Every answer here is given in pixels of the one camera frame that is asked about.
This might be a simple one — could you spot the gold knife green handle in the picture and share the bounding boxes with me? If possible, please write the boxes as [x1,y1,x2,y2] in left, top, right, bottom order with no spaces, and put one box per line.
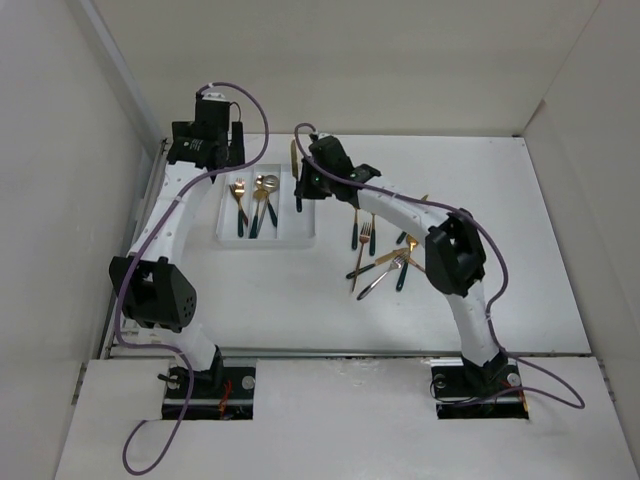
[290,139,303,213]
[345,248,408,279]
[396,194,429,245]

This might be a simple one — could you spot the silver spoon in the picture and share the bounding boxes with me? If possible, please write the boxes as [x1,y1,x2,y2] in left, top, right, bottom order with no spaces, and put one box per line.
[256,175,279,227]

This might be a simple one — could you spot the gold spoon green handle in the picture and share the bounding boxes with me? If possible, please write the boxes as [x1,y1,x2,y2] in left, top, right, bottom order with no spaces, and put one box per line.
[249,188,267,239]
[396,235,418,292]
[260,196,269,222]

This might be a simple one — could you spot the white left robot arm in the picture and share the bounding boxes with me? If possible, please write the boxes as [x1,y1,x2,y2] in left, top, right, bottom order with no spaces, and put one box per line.
[109,92,245,397]

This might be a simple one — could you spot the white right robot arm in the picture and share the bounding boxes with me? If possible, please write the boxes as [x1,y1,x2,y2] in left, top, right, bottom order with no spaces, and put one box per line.
[295,133,508,396]

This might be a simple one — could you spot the copper fork in tray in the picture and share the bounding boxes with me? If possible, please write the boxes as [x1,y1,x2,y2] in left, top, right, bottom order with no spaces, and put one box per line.
[229,182,248,226]

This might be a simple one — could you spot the gold fork in tray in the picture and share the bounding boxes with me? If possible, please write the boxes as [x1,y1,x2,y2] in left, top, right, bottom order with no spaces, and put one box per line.
[230,178,248,238]

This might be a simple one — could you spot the white cutlery tray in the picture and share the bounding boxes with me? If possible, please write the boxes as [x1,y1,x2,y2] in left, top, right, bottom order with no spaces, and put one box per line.
[215,164,316,249]

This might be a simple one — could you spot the silver fork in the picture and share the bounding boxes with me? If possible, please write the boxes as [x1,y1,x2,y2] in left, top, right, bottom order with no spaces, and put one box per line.
[356,252,408,301]

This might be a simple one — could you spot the copper knife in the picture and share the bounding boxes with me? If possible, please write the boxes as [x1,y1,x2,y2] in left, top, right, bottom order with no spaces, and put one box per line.
[407,257,426,275]

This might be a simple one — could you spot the aluminium rail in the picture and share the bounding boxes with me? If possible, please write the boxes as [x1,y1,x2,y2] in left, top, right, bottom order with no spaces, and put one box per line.
[96,138,167,360]

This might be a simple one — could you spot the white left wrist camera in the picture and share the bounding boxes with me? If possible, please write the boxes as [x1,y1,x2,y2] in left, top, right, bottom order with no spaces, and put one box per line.
[201,89,226,101]

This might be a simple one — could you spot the gold fork green handle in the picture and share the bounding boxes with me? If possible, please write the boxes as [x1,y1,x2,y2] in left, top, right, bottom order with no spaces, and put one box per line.
[369,214,376,257]
[351,207,359,251]

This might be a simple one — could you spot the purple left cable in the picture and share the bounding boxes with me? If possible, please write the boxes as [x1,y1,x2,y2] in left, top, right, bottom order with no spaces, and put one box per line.
[113,81,270,474]

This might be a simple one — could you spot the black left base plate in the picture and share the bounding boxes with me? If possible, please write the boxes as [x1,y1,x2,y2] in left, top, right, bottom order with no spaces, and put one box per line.
[158,364,256,421]

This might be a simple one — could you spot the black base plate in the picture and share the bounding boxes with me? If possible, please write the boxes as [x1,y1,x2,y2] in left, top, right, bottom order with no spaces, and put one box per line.
[429,363,529,420]
[158,364,256,421]

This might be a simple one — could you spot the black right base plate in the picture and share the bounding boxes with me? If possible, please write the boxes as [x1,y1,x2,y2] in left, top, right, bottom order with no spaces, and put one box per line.
[429,363,529,420]

